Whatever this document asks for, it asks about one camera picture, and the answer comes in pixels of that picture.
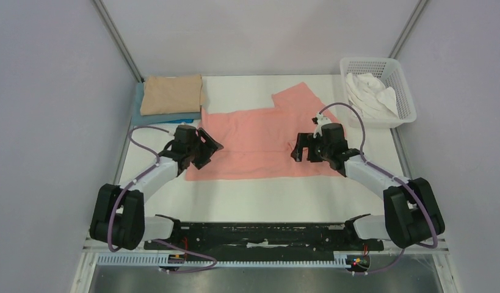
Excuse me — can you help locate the pink t shirt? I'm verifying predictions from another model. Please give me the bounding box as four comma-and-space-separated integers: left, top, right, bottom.
185, 82, 339, 181

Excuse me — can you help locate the blue folded t shirt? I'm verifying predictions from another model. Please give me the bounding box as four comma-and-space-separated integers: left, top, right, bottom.
131, 83, 201, 126

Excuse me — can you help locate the white slotted cable duct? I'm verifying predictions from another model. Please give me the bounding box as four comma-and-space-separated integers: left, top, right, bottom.
96, 252, 351, 269

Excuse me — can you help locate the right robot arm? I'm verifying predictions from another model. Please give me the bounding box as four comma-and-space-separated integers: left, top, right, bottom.
291, 123, 445, 249

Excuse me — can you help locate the beige folded t shirt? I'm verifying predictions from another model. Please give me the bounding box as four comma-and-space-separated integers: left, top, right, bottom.
140, 74, 206, 116

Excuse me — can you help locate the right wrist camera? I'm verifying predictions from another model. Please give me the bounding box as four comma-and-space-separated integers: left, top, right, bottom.
312, 113, 332, 138

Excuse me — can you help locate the white t shirt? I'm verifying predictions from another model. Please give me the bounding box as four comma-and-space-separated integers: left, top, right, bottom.
345, 73, 399, 119

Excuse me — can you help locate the aluminium frame rail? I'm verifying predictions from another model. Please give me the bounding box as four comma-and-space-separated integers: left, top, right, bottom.
82, 225, 449, 255

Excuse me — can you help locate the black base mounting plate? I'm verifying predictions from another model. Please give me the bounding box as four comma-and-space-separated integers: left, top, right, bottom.
167, 222, 384, 262

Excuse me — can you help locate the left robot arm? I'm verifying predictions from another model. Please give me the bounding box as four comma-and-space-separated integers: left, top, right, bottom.
89, 125, 224, 252

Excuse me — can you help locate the white plastic laundry basket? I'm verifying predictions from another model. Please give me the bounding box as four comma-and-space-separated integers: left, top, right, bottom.
338, 57, 416, 129

